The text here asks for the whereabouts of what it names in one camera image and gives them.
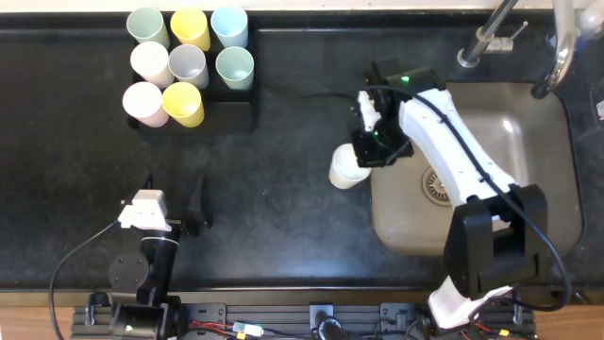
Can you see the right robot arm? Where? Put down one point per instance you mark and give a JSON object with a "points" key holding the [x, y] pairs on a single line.
{"points": [[439, 137]]}

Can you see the steel sink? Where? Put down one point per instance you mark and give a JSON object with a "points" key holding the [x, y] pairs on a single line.
{"points": [[542, 141]]}

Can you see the blue soap bottle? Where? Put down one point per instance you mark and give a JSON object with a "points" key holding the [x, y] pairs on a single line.
{"points": [[590, 21]]}

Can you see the mounting rail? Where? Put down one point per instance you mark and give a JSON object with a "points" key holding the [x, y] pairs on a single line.
{"points": [[283, 316]]}

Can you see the white cup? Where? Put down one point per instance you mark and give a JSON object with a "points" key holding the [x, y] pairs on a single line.
{"points": [[150, 60], [342, 172]]}

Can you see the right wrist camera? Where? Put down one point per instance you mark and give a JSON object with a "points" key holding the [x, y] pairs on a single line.
{"points": [[368, 111]]}

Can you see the grey cup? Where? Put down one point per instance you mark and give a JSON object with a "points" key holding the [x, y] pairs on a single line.
{"points": [[188, 63]]}

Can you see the pink cup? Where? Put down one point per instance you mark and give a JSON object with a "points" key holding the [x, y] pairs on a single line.
{"points": [[141, 100]]}

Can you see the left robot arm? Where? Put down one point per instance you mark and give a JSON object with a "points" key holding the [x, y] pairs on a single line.
{"points": [[127, 274]]}

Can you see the green cup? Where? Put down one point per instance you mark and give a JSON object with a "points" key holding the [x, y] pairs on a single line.
{"points": [[146, 26], [234, 66]]}

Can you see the black tray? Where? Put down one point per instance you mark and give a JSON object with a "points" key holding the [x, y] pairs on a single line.
{"points": [[231, 115]]}

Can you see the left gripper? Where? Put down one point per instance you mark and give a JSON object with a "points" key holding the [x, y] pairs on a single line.
{"points": [[181, 226]]}

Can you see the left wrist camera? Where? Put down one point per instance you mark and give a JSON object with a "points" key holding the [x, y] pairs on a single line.
{"points": [[144, 210]]}

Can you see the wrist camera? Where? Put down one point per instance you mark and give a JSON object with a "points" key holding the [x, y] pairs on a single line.
{"points": [[368, 111], [144, 210]]}

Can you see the steel tap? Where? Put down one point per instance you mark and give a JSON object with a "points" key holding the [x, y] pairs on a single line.
{"points": [[564, 47]]}

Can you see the blue cup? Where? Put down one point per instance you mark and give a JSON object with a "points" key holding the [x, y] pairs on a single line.
{"points": [[229, 23]]}

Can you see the yellow cup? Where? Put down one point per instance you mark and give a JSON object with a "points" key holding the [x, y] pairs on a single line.
{"points": [[189, 26], [181, 101]]}

